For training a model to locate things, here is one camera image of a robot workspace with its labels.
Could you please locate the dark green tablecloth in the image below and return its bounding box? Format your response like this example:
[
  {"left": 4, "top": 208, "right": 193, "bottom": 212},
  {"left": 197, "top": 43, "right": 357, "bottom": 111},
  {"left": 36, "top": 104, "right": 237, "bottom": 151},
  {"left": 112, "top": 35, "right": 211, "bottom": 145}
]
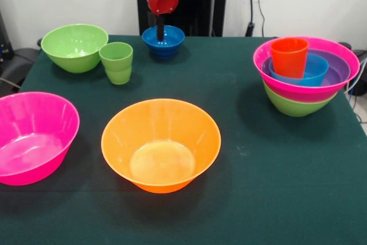
[{"left": 0, "top": 34, "right": 367, "bottom": 245}]

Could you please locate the orange plastic bowl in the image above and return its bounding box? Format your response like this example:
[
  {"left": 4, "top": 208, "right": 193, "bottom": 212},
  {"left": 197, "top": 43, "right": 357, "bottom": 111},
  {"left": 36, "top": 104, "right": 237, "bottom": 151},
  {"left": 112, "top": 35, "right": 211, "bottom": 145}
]
[{"left": 100, "top": 98, "right": 222, "bottom": 195}]

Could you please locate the pink plastic bowl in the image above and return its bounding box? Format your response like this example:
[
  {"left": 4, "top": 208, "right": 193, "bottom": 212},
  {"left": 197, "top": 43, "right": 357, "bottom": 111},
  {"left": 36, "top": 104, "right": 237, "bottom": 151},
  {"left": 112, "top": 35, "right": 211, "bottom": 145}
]
[
  {"left": 0, "top": 91, "right": 81, "bottom": 186},
  {"left": 252, "top": 36, "right": 361, "bottom": 103}
]

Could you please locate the black equipment box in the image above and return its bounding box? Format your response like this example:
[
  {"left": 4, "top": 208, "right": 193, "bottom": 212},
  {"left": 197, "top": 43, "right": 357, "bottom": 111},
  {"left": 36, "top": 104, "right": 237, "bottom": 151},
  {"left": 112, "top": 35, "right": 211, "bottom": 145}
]
[{"left": 0, "top": 9, "right": 14, "bottom": 68}]

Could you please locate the green plastic cup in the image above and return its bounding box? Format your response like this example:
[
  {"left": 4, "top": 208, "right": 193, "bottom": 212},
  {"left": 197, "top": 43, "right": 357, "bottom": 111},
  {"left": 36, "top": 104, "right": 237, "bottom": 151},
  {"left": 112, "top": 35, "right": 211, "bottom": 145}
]
[{"left": 99, "top": 41, "right": 134, "bottom": 85}]

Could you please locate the orange-red plastic cup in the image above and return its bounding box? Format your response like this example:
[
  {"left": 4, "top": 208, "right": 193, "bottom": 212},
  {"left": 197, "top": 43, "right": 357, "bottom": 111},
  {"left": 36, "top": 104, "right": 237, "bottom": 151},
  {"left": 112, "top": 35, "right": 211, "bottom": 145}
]
[{"left": 271, "top": 37, "right": 310, "bottom": 79}]

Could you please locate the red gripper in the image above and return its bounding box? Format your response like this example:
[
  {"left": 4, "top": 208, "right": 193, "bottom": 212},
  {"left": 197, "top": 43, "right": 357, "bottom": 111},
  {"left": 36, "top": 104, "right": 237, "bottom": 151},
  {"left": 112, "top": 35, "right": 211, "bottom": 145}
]
[{"left": 136, "top": 0, "right": 179, "bottom": 42}]

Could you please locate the purple plastic bowl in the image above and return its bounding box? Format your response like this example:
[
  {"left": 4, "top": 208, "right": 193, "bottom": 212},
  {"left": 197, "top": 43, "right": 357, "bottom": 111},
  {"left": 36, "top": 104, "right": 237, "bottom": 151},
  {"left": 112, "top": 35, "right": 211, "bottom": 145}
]
[{"left": 261, "top": 49, "right": 352, "bottom": 87}]

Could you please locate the green plastic bowl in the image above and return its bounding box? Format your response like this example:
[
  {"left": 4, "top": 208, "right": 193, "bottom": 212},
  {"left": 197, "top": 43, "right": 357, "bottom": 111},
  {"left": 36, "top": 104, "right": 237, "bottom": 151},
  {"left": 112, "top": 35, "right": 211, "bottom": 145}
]
[
  {"left": 263, "top": 83, "right": 339, "bottom": 118},
  {"left": 40, "top": 24, "right": 109, "bottom": 74}
]

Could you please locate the grey cable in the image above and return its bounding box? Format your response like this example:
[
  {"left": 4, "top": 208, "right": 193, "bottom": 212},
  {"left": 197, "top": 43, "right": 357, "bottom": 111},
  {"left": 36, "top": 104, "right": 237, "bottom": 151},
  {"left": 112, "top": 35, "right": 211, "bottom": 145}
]
[{"left": 0, "top": 77, "right": 22, "bottom": 90}]

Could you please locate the dark blue bowl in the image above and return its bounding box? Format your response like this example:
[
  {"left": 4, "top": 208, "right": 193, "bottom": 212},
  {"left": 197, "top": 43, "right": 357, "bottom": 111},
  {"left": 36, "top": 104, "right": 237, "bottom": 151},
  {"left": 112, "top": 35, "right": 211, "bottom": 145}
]
[{"left": 142, "top": 25, "right": 186, "bottom": 59}]

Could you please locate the translucent blue bowl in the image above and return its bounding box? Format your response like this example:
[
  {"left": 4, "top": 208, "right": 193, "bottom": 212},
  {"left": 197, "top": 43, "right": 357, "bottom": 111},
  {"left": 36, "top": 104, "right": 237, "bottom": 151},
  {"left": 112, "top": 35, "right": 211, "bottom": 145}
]
[{"left": 268, "top": 53, "right": 329, "bottom": 87}]

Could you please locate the black wall cable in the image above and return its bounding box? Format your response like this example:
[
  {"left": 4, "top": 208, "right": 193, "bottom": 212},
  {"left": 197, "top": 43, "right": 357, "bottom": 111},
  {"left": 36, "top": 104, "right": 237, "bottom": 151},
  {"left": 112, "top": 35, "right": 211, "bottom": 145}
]
[{"left": 245, "top": 0, "right": 266, "bottom": 38}]

